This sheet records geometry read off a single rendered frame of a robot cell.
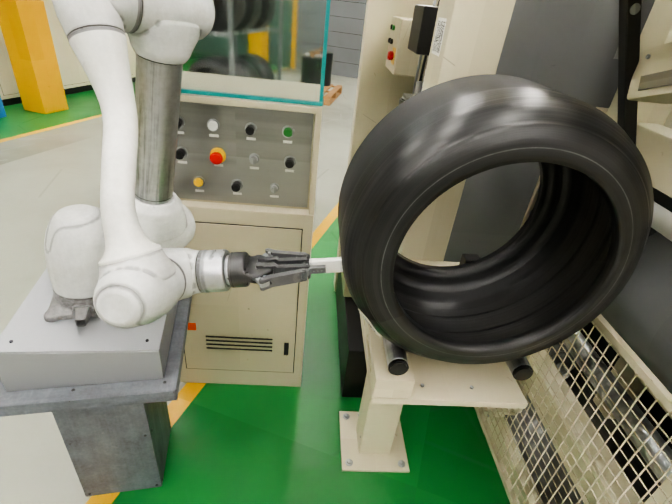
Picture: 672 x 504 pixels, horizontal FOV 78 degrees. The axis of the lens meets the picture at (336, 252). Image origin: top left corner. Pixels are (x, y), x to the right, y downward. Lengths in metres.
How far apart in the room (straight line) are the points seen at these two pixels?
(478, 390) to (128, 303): 0.79
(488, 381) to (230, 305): 1.03
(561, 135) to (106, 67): 0.79
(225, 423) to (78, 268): 1.00
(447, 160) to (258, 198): 0.95
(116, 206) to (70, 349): 0.53
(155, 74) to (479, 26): 0.72
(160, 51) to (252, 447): 1.44
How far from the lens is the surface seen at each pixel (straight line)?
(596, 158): 0.77
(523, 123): 0.71
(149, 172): 1.19
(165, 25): 1.03
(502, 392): 1.11
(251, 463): 1.83
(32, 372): 1.29
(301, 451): 1.86
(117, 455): 1.68
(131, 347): 1.19
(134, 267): 0.74
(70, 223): 1.19
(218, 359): 1.95
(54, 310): 1.32
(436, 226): 1.16
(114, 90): 0.93
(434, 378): 1.08
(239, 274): 0.86
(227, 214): 1.51
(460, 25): 1.03
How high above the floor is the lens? 1.56
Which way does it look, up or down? 31 degrees down
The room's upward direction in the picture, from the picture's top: 7 degrees clockwise
